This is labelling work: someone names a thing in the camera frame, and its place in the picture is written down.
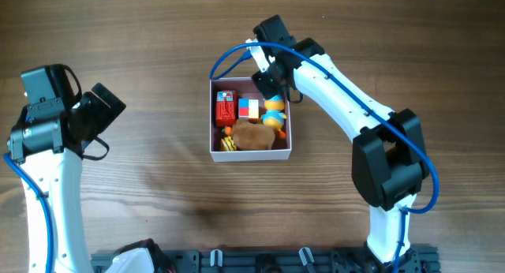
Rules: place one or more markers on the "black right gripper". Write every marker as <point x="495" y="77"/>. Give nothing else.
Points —
<point x="257" y="79"/>

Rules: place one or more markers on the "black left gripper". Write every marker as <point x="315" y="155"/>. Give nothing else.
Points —
<point x="106" y="114"/>

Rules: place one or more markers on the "multicoloured puzzle cube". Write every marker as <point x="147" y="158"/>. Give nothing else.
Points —
<point x="248" y="109"/>

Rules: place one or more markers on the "orange duck toy blue hat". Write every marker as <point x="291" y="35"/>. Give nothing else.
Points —
<point x="274" y="115"/>

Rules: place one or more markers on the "red toy truck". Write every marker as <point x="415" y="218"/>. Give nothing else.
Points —
<point x="226" y="108"/>

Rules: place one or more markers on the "brown plush capybara toy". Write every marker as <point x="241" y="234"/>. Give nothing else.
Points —
<point x="251" y="136"/>

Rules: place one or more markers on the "yellow round fan toy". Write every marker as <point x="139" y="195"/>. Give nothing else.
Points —
<point x="227" y="144"/>

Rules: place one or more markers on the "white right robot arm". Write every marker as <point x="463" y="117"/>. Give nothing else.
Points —
<point x="390" y="167"/>

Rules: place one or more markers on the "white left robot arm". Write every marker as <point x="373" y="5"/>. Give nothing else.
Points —
<point x="46" y="150"/>

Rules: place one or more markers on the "white box pink interior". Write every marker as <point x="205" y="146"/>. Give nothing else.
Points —
<point x="244" y="87"/>

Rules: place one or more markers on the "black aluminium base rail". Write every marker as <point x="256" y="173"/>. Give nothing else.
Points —
<point x="354" y="259"/>

